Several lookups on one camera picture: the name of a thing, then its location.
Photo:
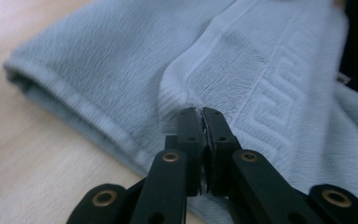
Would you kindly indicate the light blue towel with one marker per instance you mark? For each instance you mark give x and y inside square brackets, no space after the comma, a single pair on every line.
[245,77]

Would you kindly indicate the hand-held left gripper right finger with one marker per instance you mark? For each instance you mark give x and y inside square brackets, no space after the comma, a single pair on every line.
[219,146]

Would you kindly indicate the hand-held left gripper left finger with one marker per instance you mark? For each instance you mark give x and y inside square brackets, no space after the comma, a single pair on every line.
[190,146]

